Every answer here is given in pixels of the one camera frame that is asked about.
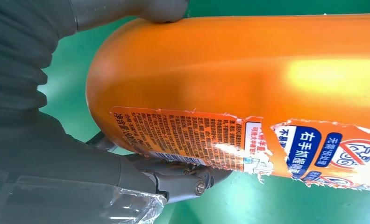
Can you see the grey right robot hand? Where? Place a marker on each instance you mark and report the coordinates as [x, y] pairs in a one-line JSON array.
[[64, 173]]

